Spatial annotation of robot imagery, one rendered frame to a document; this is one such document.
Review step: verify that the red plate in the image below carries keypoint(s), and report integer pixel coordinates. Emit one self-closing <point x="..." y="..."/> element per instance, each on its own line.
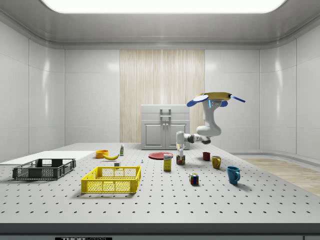
<point x="157" y="156"/>

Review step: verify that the yellow basket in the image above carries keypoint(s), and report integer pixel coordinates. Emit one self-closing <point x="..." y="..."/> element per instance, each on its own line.
<point x="110" y="186"/>

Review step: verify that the yellow bowl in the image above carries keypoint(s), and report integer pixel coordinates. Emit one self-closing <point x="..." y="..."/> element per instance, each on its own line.
<point x="100" y="153"/>

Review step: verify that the white and yellow box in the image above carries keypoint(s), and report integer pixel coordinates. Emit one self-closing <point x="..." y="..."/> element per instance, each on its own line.
<point x="167" y="163"/>

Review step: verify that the banana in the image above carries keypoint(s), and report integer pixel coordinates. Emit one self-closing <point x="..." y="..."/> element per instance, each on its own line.
<point x="111" y="157"/>

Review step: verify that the puzzle cube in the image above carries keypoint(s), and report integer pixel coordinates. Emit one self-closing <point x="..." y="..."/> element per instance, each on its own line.
<point x="194" y="179"/>

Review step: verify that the small tin can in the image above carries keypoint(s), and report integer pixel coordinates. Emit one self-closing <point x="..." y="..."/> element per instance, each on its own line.
<point x="180" y="160"/>

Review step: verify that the blue mug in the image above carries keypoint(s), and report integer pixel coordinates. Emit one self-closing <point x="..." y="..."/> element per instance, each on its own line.
<point x="232" y="175"/>

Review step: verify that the red mug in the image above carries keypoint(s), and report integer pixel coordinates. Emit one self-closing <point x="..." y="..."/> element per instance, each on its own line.
<point x="206" y="156"/>

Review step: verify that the grey cube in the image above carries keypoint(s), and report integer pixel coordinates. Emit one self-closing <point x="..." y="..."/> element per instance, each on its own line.
<point x="117" y="164"/>

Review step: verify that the dark grey basket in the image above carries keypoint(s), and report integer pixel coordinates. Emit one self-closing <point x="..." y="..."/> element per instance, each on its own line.
<point x="37" y="172"/>

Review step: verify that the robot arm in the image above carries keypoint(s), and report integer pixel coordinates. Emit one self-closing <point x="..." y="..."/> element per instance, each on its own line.
<point x="210" y="120"/>

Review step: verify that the yellow mug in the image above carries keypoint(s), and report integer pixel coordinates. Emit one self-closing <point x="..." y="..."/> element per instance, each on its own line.
<point x="215" y="162"/>

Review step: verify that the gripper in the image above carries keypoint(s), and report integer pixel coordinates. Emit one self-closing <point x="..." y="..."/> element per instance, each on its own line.
<point x="180" y="151"/>

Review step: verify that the drone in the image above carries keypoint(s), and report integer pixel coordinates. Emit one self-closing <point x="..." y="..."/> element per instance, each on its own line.
<point x="215" y="95"/>

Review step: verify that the white cabinet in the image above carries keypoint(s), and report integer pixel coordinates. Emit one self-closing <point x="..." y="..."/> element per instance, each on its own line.
<point x="155" y="132"/>

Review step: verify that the small white bottle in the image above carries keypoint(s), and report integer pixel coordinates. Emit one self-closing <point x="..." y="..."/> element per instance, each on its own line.
<point x="122" y="150"/>

